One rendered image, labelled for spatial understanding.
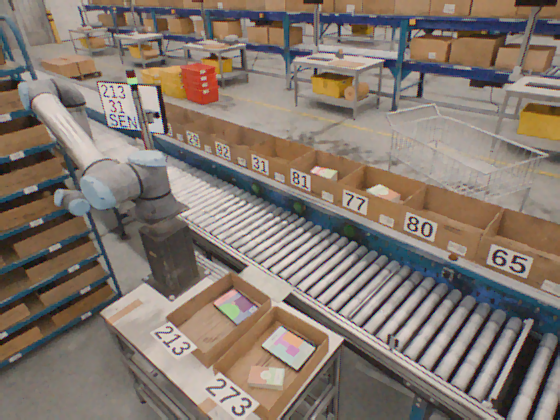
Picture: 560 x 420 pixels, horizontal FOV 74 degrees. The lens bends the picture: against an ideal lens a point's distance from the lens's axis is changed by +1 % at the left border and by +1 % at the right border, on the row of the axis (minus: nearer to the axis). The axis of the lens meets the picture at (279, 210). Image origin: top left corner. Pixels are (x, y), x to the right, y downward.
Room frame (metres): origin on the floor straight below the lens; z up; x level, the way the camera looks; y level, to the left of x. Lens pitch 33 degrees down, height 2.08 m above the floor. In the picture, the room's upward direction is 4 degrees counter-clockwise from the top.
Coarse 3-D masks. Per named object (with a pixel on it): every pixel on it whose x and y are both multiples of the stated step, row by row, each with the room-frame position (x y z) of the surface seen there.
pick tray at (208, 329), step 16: (208, 288) 1.29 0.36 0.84; (224, 288) 1.35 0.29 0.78; (240, 288) 1.35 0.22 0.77; (256, 288) 1.26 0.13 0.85; (192, 304) 1.22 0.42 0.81; (208, 304) 1.27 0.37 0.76; (256, 304) 1.25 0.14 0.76; (176, 320) 1.15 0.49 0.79; (192, 320) 1.18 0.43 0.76; (208, 320) 1.17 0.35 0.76; (224, 320) 1.16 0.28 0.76; (256, 320) 1.12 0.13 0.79; (192, 336) 1.09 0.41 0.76; (208, 336) 1.08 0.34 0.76; (224, 336) 1.00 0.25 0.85; (240, 336) 1.05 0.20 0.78; (192, 352) 0.99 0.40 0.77; (208, 352) 0.94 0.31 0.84; (224, 352) 0.99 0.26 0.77; (208, 368) 0.93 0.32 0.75
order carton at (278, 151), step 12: (264, 144) 2.55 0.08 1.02; (276, 144) 2.62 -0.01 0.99; (288, 144) 2.53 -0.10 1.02; (300, 144) 2.45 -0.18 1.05; (264, 156) 2.29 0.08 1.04; (276, 156) 2.62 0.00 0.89; (288, 156) 2.53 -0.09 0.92; (300, 156) 2.45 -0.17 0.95; (252, 168) 2.39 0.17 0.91; (276, 168) 2.22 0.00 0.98; (276, 180) 2.23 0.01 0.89; (288, 180) 2.15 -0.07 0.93
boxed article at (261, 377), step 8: (256, 368) 0.89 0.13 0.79; (264, 368) 0.89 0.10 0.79; (272, 368) 0.89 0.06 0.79; (280, 368) 0.88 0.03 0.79; (256, 376) 0.86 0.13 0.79; (264, 376) 0.85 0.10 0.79; (272, 376) 0.85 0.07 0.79; (280, 376) 0.85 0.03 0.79; (248, 384) 0.84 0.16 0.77; (256, 384) 0.83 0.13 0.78; (264, 384) 0.82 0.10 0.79; (272, 384) 0.82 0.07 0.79; (280, 384) 0.82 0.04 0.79
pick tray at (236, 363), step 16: (272, 320) 1.13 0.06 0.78; (288, 320) 1.11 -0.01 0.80; (304, 320) 1.06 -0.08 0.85; (256, 336) 1.05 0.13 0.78; (304, 336) 1.05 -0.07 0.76; (320, 336) 1.00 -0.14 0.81; (240, 352) 0.97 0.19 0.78; (256, 352) 0.99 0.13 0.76; (320, 352) 0.92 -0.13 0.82; (224, 368) 0.90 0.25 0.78; (240, 368) 0.92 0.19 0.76; (288, 368) 0.90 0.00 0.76; (304, 368) 0.84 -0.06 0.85; (240, 384) 0.85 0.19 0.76; (288, 384) 0.84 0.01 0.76; (256, 400) 0.78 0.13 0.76; (272, 400) 0.78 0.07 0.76; (288, 400) 0.76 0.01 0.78; (272, 416) 0.70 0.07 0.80
